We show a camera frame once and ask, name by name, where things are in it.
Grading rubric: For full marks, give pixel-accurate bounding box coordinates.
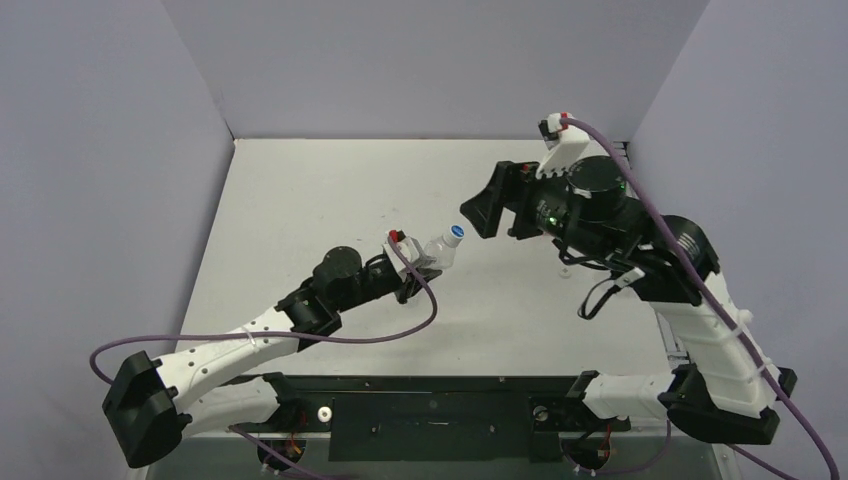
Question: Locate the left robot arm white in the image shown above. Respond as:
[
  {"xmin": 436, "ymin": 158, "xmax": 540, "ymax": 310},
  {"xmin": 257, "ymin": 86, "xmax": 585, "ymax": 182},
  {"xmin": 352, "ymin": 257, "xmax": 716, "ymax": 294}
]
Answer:
[{"xmin": 102, "ymin": 239, "xmax": 445, "ymax": 469}]

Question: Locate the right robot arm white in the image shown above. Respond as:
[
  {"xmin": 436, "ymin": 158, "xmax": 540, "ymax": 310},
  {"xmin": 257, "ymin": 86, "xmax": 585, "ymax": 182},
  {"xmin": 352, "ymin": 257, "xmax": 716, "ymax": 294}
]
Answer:
[{"xmin": 460, "ymin": 156, "xmax": 797, "ymax": 445}]

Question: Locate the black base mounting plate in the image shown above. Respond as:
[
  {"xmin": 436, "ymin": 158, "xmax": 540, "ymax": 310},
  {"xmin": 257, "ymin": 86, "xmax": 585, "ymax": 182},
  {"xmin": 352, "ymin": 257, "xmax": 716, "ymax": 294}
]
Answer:
[{"xmin": 236, "ymin": 373, "xmax": 633, "ymax": 463}]

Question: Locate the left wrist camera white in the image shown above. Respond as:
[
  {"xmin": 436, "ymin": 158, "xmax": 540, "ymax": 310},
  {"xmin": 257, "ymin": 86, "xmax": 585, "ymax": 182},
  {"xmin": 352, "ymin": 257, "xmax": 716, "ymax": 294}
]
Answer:
[{"xmin": 383, "ymin": 230, "xmax": 425, "ymax": 281}]

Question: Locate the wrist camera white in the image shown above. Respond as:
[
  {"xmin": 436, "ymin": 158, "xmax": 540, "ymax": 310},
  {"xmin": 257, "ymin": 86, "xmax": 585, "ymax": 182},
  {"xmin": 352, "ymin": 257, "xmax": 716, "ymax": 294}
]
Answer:
[
  {"xmin": 383, "ymin": 230, "xmax": 425, "ymax": 281},
  {"xmin": 535, "ymin": 112, "xmax": 590, "ymax": 179}
]

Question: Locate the black cable loop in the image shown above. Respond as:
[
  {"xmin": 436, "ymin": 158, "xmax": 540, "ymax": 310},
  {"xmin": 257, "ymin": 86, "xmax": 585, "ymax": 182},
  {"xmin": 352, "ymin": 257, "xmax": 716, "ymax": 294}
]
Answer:
[{"xmin": 556, "ymin": 245, "xmax": 647, "ymax": 321}]

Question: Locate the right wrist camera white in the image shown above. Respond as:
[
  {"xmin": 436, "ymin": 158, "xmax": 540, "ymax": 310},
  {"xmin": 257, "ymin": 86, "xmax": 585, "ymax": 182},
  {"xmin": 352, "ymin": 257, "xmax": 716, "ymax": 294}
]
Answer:
[{"xmin": 535, "ymin": 112, "xmax": 590, "ymax": 179}]

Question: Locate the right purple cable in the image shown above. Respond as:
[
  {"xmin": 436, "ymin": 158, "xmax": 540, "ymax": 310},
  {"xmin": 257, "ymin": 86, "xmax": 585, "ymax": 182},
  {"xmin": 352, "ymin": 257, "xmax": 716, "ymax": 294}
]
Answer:
[{"xmin": 563, "ymin": 117, "xmax": 843, "ymax": 480}]

